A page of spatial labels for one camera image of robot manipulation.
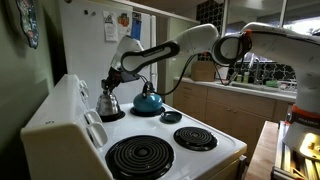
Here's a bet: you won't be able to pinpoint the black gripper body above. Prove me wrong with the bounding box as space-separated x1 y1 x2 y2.
106 68 139 88

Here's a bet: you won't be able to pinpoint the silver stove top kettle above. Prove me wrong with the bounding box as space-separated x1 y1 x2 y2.
96 93 120 116

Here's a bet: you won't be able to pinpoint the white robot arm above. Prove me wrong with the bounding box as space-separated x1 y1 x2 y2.
102 22 320 160

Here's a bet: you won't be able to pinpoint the blue kettle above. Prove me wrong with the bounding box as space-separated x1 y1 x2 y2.
133 81 163 113

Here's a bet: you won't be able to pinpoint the white electric stove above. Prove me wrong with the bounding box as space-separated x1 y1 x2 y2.
21 75 247 180

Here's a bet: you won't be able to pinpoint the white refrigerator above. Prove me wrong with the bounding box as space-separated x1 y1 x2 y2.
59 0 156 108

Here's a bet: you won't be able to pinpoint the white paper on fridge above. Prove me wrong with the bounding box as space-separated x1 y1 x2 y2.
103 11 118 42

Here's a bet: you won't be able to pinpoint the blue paper on fridge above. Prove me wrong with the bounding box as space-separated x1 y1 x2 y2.
131 12 142 40

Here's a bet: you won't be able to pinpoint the small dark blue lid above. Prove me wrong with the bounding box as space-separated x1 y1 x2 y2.
160 111 182 124

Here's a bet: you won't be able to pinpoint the cardboard box on counter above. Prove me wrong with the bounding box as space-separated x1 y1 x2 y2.
191 61 215 82

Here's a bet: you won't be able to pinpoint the wooden kitchen cabinets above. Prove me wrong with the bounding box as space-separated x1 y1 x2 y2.
173 82 291 160

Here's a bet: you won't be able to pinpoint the kitchen faucet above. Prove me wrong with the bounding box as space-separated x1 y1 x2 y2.
248 54 261 85

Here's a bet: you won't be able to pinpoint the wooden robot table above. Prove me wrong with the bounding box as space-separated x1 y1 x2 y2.
245 121 278 180

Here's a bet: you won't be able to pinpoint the colourful wall decoration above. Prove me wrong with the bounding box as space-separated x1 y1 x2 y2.
15 0 39 49

